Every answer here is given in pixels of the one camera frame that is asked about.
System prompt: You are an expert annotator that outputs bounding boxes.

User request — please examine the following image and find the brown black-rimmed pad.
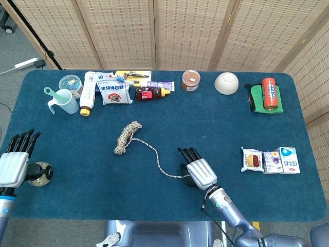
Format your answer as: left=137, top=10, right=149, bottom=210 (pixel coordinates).
left=244, top=83, right=257, bottom=109

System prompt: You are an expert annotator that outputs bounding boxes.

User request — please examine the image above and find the white bun snack packet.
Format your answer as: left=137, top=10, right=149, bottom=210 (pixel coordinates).
left=241, top=147, right=265, bottom=173

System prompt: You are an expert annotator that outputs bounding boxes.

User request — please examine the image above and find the green cloth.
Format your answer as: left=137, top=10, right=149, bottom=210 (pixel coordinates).
left=250, top=84, right=284, bottom=114

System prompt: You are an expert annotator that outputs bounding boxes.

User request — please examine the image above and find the pale blue plastic mug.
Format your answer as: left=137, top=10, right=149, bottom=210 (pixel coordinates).
left=47, top=89, right=80, bottom=115

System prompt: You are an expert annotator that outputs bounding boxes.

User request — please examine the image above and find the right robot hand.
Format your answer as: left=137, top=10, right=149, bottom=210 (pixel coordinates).
left=176, top=147, right=218, bottom=191

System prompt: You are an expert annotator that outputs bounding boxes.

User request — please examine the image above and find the white sugar bag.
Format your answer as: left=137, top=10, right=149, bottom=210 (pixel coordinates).
left=91, top=72, right=134, bottom=106

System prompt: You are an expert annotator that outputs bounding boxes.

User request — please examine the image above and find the orange snack package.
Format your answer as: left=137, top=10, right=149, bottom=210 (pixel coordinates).
left=261, top=77, right=280, bottom=110

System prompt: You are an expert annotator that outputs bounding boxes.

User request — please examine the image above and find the clear jar orange lid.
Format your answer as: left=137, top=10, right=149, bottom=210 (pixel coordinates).
left=181, top=69, right=201, bottom=92

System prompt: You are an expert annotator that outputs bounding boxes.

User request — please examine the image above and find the black caster chair base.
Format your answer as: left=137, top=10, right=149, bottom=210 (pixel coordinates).
left=0, top=5, right=13, bottom=34

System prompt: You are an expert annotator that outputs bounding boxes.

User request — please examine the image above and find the round black jar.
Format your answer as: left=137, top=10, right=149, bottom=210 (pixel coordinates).
left=28, top=161, right=54, bottom=186

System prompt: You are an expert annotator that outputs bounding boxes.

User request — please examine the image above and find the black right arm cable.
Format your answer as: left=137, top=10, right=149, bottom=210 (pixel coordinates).
left=200, top=197, right=236, bottom=247

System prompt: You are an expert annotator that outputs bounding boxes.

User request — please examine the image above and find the blue white milk carton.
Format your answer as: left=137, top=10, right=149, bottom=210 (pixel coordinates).
left=275, top=147, right=301, bottom=174

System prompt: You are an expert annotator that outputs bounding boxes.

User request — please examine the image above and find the amber honey bottle yellow cap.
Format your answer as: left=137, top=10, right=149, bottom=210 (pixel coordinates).
left=135, top=86, right=171, bottom=101

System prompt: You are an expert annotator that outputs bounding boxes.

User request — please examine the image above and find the purple milk carton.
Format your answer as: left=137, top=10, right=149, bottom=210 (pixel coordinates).
left=262, top=151, right=284, bottom=174

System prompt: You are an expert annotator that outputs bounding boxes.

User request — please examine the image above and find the white power strip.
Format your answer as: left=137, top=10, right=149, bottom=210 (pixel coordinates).
left=14, top=58, right=39, bottom=70

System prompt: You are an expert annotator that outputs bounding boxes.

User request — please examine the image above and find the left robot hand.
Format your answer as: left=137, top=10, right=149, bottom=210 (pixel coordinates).
left=0, top=129, right=51, bottom=188

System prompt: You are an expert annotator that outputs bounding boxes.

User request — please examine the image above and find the green plastic scoop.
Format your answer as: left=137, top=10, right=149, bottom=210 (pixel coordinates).
left=43, top=86, right=65, bottom=101

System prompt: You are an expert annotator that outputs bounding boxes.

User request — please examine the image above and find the purple white sachet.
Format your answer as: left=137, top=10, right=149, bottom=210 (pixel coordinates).
left=147, top=80, right=175, bottom=92

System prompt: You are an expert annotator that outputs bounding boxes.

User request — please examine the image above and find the yellow blister tool pack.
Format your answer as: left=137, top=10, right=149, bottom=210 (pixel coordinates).
left=115, top=70, right=152, bottom=87

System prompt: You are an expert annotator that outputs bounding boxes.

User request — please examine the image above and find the blue felt table mat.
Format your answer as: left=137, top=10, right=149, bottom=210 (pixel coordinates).
left=0, top=69, right=321, bottom=222

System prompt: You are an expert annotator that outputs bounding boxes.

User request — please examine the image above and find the beige speckled braided rope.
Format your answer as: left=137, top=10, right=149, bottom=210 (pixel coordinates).
left=114, top=120, right=192, bottom=179

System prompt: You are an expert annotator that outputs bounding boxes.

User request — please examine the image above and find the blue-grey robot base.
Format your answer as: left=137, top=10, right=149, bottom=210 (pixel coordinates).
left=96, top=220, right=224, bottom=247

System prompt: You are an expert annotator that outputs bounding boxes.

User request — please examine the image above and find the beige upturned bowl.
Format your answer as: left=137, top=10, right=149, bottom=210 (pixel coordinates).
left=214, top=72, right=239, bottom=95

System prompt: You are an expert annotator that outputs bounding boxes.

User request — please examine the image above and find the white bottle yellow cap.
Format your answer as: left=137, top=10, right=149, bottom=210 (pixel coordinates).
left=79, top=71, right=97, bottom=116

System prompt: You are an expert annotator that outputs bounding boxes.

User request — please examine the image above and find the clear tub of clips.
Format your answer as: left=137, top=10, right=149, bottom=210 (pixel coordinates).
left=58, top=74, right=83, bottom=100

